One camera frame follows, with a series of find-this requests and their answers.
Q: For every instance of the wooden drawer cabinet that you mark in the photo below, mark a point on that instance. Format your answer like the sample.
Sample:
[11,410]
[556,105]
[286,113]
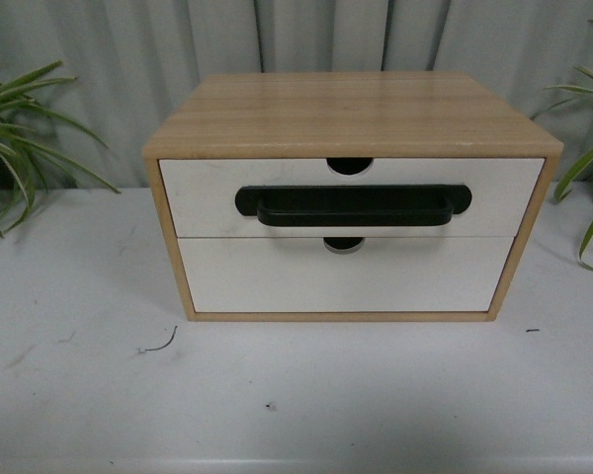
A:
[348,119]

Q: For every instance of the white lower drawer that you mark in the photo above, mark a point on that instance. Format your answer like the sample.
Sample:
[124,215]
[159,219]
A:
[263,275]

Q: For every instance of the white drawer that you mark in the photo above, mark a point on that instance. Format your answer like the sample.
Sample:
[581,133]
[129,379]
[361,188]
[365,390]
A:
[201,193]
[263,275]

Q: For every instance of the white upper drawer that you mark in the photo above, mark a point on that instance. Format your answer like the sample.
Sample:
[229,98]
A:
[201,193]

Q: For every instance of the grey curtain backdrop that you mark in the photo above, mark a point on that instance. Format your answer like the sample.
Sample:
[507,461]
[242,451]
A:
[134,62]

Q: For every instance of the green plant on left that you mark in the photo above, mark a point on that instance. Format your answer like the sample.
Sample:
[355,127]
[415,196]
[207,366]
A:
[22,151]

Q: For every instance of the green plant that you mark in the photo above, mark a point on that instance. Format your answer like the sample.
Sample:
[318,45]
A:
[580,90]
[22,151]

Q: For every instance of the green plant on right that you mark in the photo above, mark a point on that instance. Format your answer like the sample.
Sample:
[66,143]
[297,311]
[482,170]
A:
[580,90]

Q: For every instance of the black drawer handle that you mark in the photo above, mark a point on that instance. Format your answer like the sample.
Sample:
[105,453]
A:
[353,206]

